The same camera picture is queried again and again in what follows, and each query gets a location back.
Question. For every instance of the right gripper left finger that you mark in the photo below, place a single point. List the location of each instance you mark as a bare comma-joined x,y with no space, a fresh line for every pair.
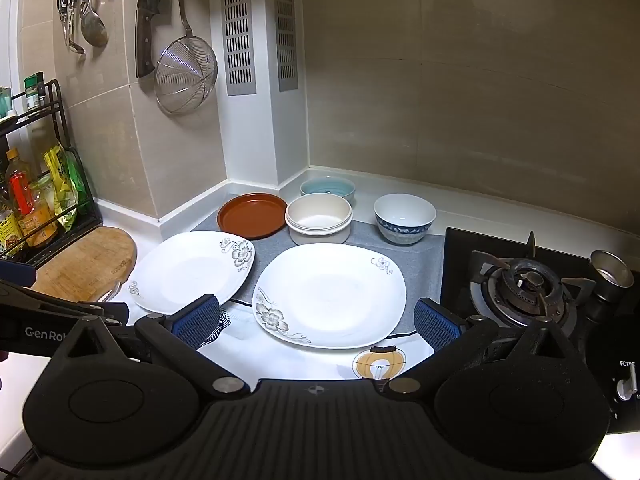
174,341

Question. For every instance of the light blue bowl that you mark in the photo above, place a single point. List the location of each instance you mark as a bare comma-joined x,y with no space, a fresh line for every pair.
330,185

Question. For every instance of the left vent grille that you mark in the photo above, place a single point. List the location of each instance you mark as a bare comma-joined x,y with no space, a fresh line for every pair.
237,33

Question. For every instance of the wooden cutting board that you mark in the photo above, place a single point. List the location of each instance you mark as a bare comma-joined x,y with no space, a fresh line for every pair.
90,268

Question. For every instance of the right vent grille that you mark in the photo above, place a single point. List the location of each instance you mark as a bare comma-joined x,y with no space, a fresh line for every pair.
284,18

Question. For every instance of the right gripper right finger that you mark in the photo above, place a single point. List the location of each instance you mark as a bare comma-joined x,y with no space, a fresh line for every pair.
458,344

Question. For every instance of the cleaver knife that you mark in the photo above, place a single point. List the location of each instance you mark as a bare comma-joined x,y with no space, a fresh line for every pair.
146,10

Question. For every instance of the black spice rack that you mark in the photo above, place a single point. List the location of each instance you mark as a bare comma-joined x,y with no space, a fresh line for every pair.
15,116

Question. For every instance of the wire mesh strainer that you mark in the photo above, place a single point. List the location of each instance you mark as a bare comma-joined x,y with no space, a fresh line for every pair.
186,72

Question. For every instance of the vent grille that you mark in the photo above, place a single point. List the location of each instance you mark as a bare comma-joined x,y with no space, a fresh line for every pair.
237,33
284,18

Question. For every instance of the green cap bottle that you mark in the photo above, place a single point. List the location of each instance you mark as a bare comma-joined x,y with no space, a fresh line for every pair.
35,91

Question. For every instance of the blue white patterned bowl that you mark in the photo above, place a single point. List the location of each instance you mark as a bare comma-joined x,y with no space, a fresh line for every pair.
403,219

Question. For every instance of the black gas stove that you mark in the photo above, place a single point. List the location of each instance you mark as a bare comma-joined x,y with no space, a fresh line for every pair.
514,283

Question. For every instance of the hanging metal ladle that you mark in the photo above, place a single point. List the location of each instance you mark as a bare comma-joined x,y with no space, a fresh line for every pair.
92,27

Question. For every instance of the green yellow snack bag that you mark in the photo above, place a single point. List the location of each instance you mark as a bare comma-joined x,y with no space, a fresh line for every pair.
70,195

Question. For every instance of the oil bottle red label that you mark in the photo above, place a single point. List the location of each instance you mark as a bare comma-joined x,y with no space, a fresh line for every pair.
34,216

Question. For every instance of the beige bowls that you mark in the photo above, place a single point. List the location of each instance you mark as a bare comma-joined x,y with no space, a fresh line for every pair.
319,218

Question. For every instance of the white floral plate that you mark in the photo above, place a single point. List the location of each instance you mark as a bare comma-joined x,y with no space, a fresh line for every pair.
188,266
330,297

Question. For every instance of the brown round plate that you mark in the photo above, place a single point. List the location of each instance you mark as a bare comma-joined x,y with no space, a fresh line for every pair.
252,215

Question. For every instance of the small metal cup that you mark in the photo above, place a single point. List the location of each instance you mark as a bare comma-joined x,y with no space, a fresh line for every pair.
612,268

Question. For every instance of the hanging metal utensils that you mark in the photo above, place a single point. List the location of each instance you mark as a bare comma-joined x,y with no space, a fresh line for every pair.
66,14

